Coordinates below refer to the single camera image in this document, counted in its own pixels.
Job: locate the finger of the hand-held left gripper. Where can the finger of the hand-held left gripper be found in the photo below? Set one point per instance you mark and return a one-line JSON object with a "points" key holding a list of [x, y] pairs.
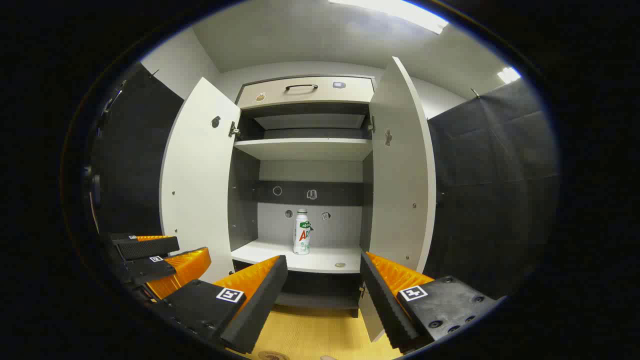
{"points": [[150, 248], [145, 270]]}

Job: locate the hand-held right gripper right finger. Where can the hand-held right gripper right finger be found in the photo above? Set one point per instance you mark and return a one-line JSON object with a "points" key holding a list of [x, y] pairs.
{"points": [[382, 305]]}

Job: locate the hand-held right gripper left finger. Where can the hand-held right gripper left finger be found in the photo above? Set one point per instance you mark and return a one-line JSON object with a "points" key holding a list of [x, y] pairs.
{"points": [[260, 305]]}

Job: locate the white cabinet door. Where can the white cabinet door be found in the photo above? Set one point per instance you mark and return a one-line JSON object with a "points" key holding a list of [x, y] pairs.
{"points": [[400, 165], [197, 190]]}

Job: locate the white bottle green label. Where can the white bottle green label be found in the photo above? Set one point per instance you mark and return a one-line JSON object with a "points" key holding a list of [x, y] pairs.
{"points": [[302, 235]]}

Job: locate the metal door hinge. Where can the metal door hinge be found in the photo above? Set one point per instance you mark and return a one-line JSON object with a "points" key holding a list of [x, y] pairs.
{"points": [[362, 290], [233, 130], [372, 124]]}

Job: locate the white cabinet shelf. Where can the white cabinet shelf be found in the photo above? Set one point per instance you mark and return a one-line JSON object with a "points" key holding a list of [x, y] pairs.
{"points": [[305, 148], [320, 257]]}

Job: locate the beige cabinet drawer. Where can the beige cabinet drawer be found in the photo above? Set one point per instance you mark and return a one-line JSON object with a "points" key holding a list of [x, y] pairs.
{"points": [[320, 95]]}

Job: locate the black backdrop cloth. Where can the black backdrop cloth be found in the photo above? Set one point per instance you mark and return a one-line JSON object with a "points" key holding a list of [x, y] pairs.
{"points": [[490, 175]]}

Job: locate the small ceiling light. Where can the small ceiling light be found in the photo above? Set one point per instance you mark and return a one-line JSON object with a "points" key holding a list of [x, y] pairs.
{"points": [[509, 75]]}

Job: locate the long ceiling light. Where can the long ceiling light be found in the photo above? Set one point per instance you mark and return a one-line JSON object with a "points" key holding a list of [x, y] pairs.
{"points": [[400, 11]]}

